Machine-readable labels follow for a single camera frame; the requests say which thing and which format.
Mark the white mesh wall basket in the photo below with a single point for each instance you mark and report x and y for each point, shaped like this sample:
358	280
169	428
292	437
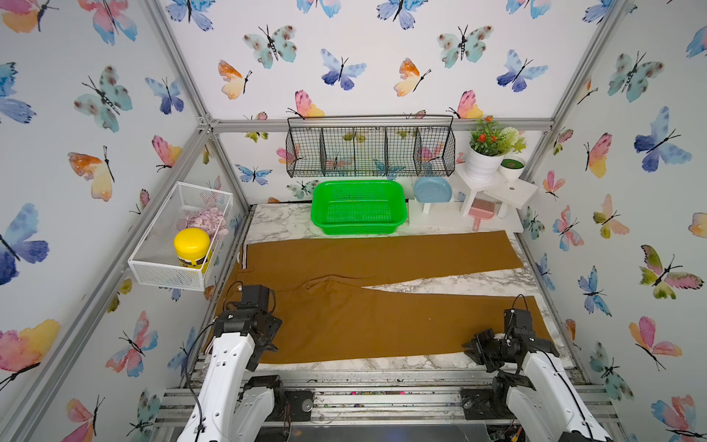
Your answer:
154	261

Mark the yellow lidded jar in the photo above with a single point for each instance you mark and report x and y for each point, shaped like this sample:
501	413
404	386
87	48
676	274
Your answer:
192	247

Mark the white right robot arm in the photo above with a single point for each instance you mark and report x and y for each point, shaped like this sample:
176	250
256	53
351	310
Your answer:
529	385

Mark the black wire wall basket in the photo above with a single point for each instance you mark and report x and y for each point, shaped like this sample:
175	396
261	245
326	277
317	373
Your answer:
384	146

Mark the small white pot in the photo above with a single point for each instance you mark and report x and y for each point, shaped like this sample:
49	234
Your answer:
511	169

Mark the green plastic basket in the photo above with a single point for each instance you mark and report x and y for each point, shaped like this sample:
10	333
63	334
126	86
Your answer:
359	207

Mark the white step shelf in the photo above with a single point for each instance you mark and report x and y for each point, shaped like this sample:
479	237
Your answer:
508	197

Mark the light blue round plate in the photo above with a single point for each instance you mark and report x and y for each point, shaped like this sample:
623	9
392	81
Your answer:
432	190

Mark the metal base rail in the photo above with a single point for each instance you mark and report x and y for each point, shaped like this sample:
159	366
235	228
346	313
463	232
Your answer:
392	398

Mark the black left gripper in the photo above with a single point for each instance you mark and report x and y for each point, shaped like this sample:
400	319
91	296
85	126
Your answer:
272	323

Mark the brown long pants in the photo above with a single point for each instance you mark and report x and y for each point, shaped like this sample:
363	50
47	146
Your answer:
335	300

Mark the pink dustpan brush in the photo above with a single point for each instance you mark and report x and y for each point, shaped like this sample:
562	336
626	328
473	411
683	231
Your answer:
481	210

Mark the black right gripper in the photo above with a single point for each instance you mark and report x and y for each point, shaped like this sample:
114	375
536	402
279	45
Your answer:
477	343

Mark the white potted flower plant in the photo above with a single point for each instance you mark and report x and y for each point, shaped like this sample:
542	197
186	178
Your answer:
490	143

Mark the pink shells bag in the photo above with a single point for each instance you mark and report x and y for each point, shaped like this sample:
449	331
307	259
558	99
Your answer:
211	221

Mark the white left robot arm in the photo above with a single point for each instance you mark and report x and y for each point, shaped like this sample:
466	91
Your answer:
227	408

